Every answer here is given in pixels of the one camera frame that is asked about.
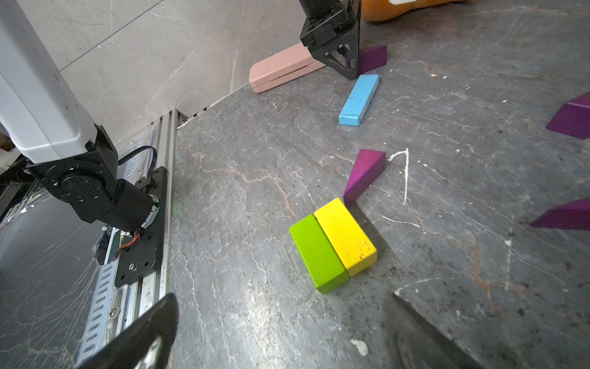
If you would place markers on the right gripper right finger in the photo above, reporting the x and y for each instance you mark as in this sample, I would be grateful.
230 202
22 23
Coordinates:
415 343

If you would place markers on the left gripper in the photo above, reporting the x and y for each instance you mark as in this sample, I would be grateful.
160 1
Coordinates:
327 20

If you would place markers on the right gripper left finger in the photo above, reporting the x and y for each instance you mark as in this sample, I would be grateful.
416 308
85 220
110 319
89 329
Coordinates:
147 343

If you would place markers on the purple wedge block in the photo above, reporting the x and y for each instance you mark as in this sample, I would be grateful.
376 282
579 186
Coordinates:
369 165
371 58
573 118
571 216

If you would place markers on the yellow rectangular block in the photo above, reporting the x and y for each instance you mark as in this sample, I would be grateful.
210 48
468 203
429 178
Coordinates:
350 242

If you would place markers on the green rectangular block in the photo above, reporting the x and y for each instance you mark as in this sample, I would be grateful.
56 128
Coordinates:
325 268

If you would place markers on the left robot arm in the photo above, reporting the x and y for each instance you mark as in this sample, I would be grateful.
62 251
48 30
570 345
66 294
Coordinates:
75 159

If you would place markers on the light blue flat block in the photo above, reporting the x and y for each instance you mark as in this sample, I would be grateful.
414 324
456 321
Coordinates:
359 100

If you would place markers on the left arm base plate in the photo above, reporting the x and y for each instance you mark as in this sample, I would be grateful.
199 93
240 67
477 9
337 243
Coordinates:
137 258

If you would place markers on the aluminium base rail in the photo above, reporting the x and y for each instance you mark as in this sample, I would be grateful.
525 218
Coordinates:
113 309

